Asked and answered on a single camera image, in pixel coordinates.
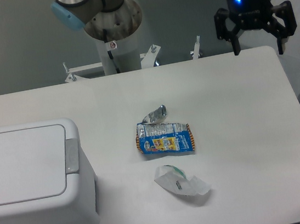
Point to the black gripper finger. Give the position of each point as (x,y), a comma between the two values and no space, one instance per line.
(222,31)
(280,22)

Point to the white clear plastic wrapper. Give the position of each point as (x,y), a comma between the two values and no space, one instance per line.
(174,179)

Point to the white metal mounting frame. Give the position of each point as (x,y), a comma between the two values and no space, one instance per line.
(115,65)

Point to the white trash can lid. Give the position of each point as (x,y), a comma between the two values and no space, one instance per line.
(32,164)

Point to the white trash can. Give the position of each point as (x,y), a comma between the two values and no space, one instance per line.
(78,204)

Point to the blue foil snack wrapper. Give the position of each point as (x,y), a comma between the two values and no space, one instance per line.
(155,136)

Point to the grey lid push button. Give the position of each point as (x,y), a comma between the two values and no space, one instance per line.
(71,156)

